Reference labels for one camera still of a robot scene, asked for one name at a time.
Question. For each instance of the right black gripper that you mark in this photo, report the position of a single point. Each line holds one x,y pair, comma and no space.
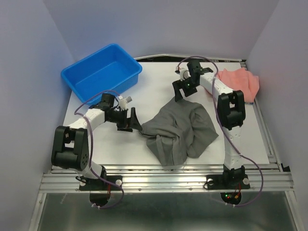
179,84

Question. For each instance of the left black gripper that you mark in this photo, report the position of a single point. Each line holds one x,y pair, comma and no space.
129,123

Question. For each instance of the grey skirt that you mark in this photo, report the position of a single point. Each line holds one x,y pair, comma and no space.
181,129

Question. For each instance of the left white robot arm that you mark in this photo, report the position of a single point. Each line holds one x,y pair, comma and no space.
73,144

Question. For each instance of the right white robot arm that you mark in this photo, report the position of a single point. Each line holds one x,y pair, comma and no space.
230,113

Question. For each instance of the blue plastic bin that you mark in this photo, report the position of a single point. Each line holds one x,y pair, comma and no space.
110,68

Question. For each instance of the pink folded skirt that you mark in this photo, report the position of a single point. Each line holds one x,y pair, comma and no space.
240,79

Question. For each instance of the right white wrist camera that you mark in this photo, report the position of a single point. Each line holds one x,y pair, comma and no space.
183,73

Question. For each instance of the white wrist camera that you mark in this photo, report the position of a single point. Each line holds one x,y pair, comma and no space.
123,101
183,73

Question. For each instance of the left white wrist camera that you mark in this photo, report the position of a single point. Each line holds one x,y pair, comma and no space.
123,101

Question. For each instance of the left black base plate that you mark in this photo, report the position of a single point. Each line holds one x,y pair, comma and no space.
101,185

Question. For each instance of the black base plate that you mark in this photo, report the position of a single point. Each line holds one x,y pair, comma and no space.
101,185
217,182

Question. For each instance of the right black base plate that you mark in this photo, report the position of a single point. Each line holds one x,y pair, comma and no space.
217,182

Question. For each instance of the aluminium rail frame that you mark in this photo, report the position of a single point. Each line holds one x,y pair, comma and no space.
173,198

